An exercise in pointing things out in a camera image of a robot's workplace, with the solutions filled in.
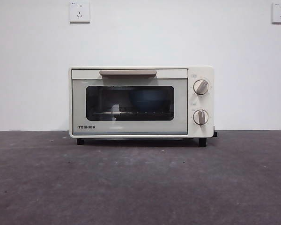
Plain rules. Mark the blue ribbed bowl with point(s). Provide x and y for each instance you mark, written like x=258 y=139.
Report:
x=146 y=99

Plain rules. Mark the cream glass oven door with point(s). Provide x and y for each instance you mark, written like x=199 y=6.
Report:
x=89 y=73

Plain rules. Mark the cream oven knob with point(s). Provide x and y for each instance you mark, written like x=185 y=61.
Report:
x=200 y=117
x=200 y=87

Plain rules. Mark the cream Toshiba toaster oven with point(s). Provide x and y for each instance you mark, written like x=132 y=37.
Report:
x=200 y=103

